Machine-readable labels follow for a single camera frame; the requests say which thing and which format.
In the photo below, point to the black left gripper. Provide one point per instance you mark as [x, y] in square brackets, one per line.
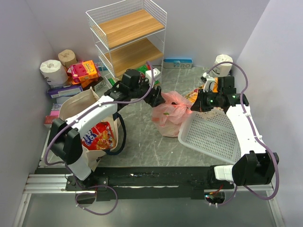
[152, 98]

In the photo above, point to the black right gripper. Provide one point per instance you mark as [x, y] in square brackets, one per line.
[201, 102]

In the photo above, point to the pink plastic grocery bag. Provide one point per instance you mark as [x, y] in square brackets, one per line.
[169, 116]

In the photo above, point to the red yellow snack bag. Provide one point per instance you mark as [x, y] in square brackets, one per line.
[99, 137]

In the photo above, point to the beige canvas tote bag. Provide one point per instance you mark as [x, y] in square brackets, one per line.
[75, 106]

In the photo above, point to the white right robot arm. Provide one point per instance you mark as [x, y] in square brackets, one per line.
[256, 165]

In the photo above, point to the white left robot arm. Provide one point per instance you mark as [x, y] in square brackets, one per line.
[66, 135]

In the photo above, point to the croissant bread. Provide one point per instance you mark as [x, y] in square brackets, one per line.
[215, 87]

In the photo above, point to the white plastic basket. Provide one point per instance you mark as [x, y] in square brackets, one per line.
[211, 133]

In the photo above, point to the green white Chubo bag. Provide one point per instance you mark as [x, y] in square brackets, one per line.
[141, 69]

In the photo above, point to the white toilet paper roll right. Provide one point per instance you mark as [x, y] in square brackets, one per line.
[222, 70]

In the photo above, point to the white toilet paper roll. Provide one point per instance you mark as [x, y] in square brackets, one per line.
[53, 72]
[222, 70]

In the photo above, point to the blue white tissue box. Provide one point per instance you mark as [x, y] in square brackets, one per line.
[177, 63]

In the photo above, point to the white RIO box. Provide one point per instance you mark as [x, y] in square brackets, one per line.
[100, 84]

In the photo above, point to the pink orange snack box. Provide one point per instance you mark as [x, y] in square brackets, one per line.
[83, 71]

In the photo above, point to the purple box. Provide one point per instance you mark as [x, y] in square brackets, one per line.
[64, 91]

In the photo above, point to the brown toilet paper roll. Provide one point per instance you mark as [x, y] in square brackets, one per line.
[67, 58]

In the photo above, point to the red pink box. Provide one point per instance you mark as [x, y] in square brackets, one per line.
[49, 119]

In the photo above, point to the white toilet paper roll left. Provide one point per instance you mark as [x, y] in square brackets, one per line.
[53, 72]

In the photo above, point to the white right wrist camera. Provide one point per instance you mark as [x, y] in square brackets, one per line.
[209, 82]

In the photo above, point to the white wire shelf rack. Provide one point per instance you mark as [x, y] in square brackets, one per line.
[128, 33]

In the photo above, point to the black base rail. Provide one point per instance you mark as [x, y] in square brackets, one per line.
[110, 183]

